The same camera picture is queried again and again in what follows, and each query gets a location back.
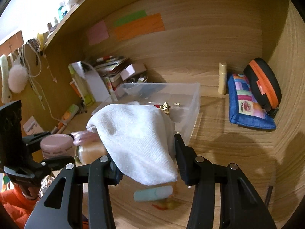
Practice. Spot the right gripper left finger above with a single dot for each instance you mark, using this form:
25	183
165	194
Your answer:
61	205

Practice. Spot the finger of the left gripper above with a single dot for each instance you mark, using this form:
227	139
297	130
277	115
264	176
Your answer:
48	140
57	163

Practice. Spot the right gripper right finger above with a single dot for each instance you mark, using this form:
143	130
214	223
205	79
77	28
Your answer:
241	205

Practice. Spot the pink lidded jar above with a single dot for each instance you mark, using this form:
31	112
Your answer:
58	152

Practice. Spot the pink striped pouch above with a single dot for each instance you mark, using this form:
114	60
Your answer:
84	137

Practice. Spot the white towel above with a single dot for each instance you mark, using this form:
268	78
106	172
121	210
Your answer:
140	141

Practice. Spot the white box with print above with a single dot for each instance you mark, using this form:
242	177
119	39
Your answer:
31	126

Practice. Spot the orange green tube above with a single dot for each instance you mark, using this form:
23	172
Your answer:
66	118

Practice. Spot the white fluffy pompom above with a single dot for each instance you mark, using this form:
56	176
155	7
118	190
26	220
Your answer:
17	78

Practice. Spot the orange packet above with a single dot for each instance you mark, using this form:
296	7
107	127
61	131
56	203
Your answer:
74	87

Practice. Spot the white paper file stand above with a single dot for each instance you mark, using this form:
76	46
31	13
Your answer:
92	81

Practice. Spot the teal small tube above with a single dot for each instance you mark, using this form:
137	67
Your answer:
153	194

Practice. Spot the tall yellow-green bottle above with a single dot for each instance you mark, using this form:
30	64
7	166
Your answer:
81	86

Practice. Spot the blue patchwork pouch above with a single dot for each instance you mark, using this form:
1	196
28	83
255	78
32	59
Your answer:
244	109

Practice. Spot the stack of books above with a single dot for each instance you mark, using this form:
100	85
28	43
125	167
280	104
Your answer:
109	68

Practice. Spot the clear plastic storage bin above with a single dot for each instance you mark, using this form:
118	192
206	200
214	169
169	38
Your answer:
181	101

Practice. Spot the small pink white box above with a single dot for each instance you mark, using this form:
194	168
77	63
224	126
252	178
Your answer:
132	70

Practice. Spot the pink paper note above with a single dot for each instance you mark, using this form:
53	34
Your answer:
97	33

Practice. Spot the cream tube bottle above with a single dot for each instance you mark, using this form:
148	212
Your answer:
222	78

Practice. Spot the black orange zip case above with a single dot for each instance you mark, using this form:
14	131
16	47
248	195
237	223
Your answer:
264	85

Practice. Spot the green paper strip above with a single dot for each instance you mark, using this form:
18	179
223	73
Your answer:
130	17

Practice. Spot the orange paper strip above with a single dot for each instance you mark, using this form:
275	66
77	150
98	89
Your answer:
142	26

